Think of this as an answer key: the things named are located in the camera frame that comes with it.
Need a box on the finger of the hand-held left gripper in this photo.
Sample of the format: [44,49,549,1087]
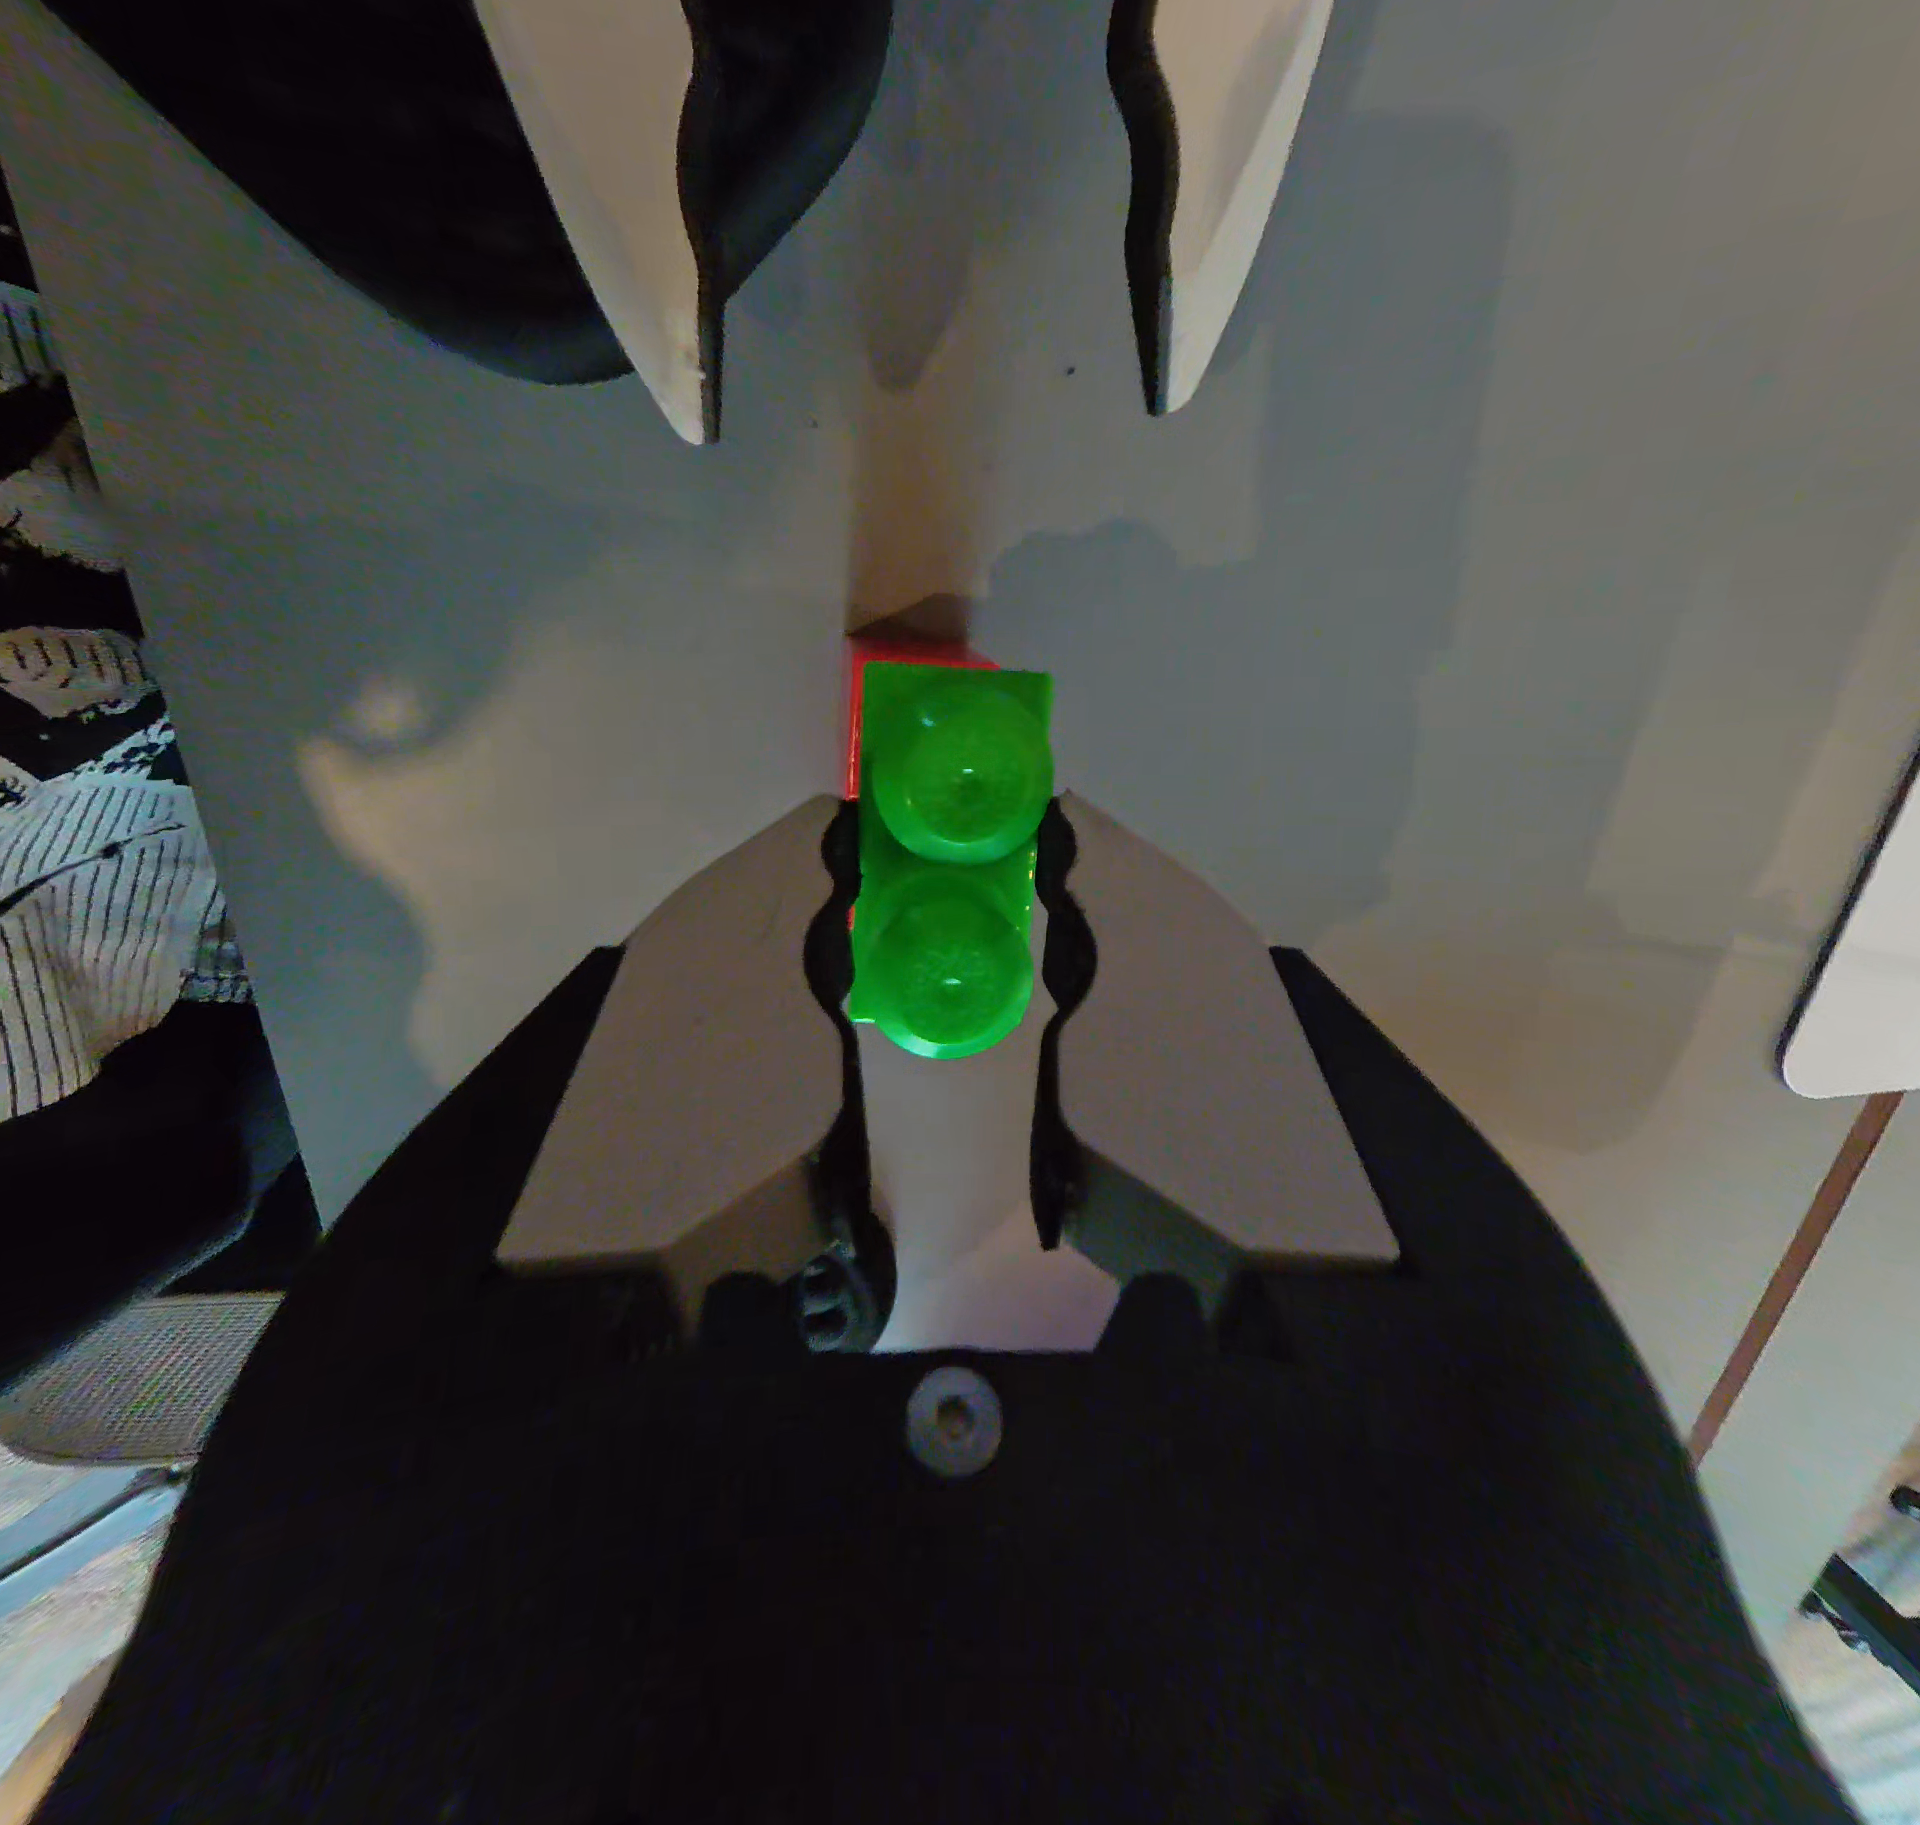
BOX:
[1108,0,1364,421]
[441,0,739,445]

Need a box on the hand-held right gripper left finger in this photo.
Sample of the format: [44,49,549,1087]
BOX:
[493,793,874,1268]

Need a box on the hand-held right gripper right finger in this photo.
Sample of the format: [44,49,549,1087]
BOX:
[1030,787,1407,1268]

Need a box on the green mega block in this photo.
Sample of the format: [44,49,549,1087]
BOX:
[844,661,1057,1063]

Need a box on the red single-stud mega block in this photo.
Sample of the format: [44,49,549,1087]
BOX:
[844,633,1001,809]

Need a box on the black-and-white patterned garment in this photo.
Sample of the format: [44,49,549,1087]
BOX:
[0,279,252,1124]

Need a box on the white tabletop display stand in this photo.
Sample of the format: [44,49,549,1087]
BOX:
[1780,759,1920,1101]

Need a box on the black office chair base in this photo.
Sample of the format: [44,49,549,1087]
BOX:
[1805,1478,1920,1665]

